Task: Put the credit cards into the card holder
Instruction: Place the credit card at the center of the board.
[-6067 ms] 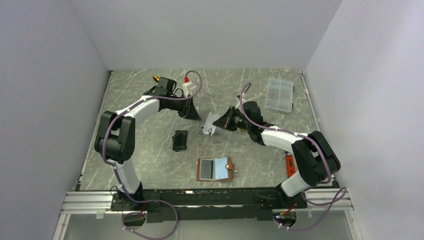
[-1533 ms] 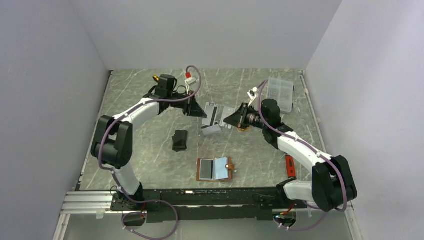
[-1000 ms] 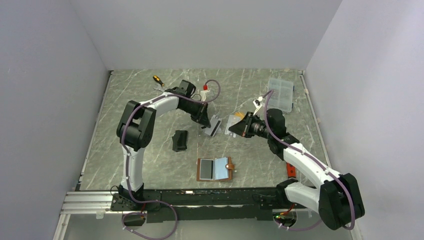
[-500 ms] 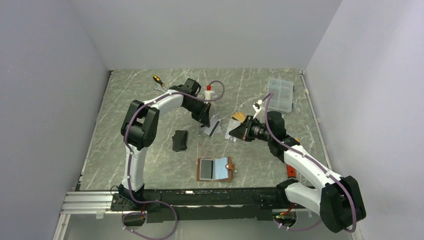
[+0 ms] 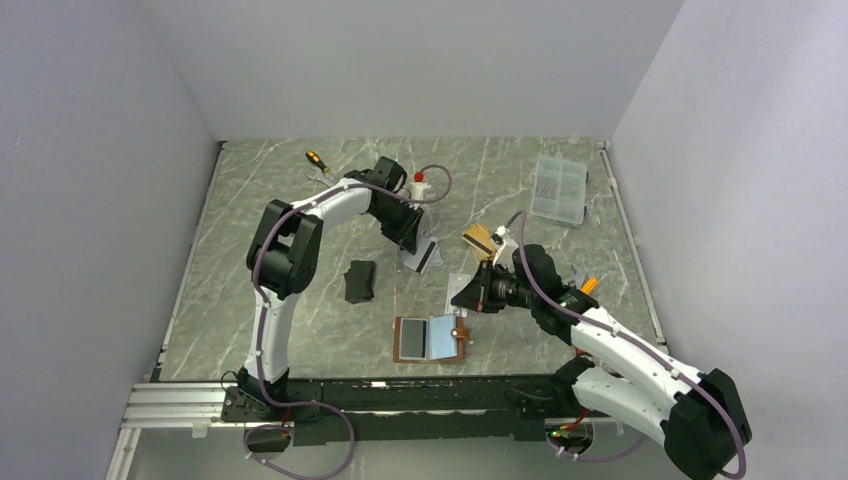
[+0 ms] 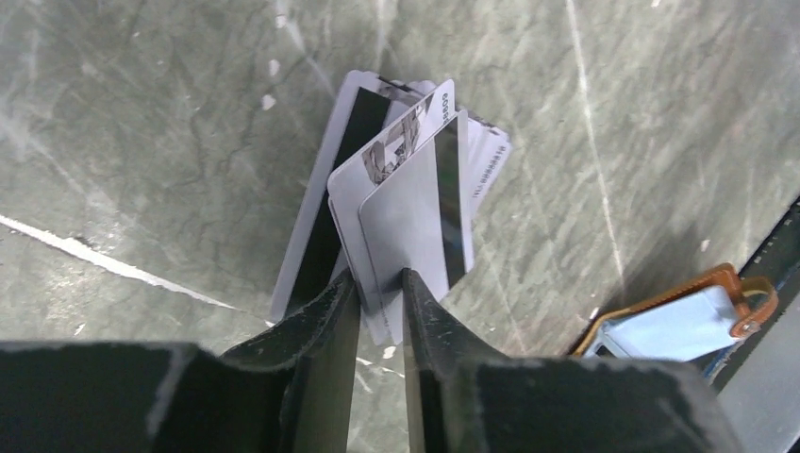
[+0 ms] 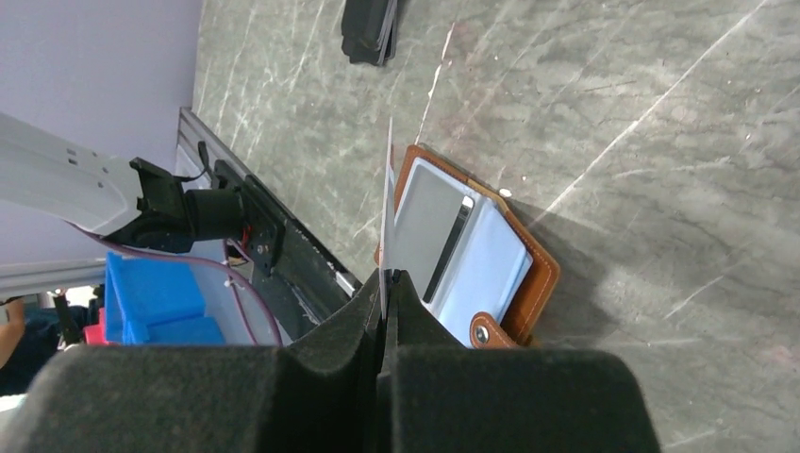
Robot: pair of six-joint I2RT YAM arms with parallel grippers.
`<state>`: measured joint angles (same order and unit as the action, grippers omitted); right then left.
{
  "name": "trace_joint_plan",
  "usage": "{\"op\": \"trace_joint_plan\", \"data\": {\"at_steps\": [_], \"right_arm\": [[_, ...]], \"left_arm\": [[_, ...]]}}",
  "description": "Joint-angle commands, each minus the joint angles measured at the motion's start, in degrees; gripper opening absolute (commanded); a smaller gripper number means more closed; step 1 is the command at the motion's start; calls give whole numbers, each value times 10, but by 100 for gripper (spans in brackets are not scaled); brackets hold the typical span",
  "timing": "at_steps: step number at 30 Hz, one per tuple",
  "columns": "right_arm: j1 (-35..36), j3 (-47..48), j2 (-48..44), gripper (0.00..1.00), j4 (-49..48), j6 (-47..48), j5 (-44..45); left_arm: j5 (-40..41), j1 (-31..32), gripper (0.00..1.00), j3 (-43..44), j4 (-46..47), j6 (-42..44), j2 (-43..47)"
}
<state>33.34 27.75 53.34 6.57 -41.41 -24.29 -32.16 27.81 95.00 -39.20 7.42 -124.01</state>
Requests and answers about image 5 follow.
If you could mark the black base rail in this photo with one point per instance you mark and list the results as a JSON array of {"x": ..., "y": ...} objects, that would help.
[{"x": 520, "y": 407}]

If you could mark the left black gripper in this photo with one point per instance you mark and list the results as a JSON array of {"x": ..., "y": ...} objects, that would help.
[{"x": 406, "y": 233}]

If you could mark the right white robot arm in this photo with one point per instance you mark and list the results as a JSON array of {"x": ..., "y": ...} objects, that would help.
[{"x": 698, "y": 418}]

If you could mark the gold card stack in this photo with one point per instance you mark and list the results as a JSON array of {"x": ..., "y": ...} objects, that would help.
[{"x": 478, "y": 238}]

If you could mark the silver open-end wrench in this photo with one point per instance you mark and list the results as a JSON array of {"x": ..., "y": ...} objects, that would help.
[{"x": 320, "y": 177}]

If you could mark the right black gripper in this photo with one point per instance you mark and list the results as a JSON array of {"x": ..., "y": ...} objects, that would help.
[{"x": 477, "y": 295}]

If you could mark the grey orange pliers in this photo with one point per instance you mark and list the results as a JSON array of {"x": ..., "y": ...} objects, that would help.
[{"x": 580, "y": 279}]

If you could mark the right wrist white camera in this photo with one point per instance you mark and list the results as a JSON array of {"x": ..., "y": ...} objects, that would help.
[{"x": 505, "y": 246}]

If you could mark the aluminium frame rail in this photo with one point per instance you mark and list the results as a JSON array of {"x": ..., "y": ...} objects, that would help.
[{"x": 173, "y": 431}]

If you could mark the orange black screwdriver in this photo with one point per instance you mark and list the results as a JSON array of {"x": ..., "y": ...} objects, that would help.
[{"x": 315, "y": 160}]

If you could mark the clear plastic organizer box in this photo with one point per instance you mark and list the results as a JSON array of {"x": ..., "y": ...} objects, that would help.
[{"x": 560, "y": 190}]

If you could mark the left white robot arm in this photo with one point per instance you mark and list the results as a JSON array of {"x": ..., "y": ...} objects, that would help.
[{"x": 284, "y": 253}]

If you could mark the white cards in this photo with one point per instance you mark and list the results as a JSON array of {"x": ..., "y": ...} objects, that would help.
[{"x": 456, "y": 283}]

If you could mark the brown leather card holder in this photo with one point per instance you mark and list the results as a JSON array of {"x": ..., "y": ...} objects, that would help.
[{"x": 431, "y": 340}]

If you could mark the black card stack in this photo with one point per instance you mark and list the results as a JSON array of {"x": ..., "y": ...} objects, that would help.
[{"x": 359, "y": 281}]

